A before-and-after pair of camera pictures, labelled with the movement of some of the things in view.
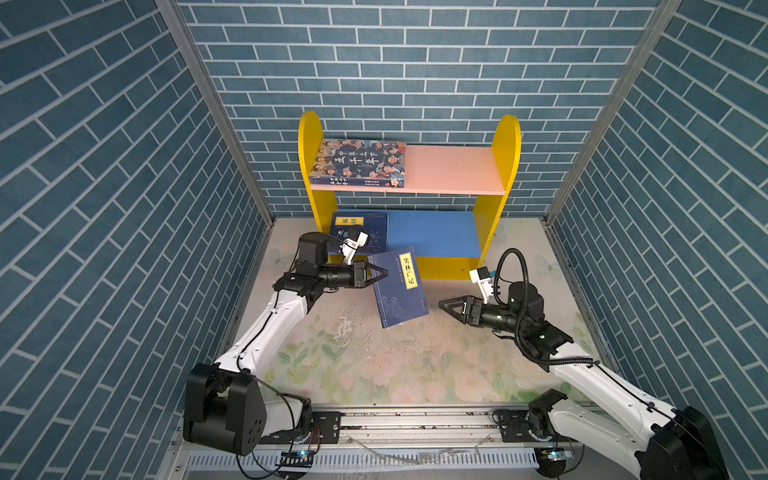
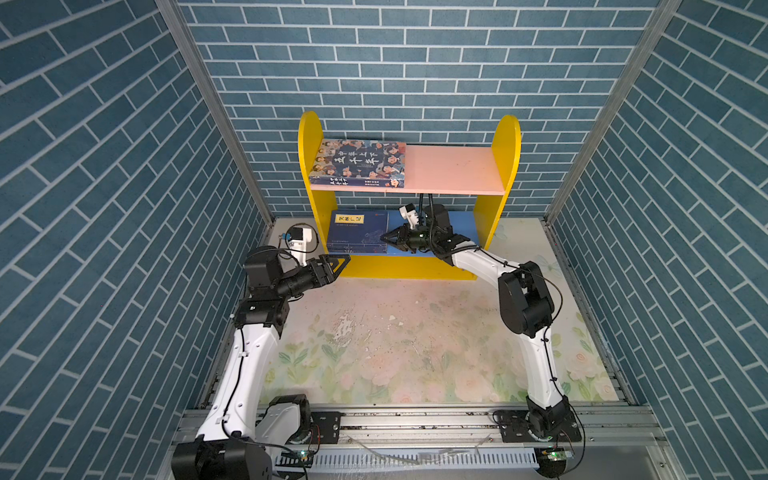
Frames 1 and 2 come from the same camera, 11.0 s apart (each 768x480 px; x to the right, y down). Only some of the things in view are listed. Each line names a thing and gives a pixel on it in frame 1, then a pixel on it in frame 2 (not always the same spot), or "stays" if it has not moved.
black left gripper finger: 375,273 -> 330,267
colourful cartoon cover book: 360,163 stays
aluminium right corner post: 615,103 stays
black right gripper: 471,315 -> 402,234
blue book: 400,296 -> 358,231
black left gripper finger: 381,271 -> 335,262
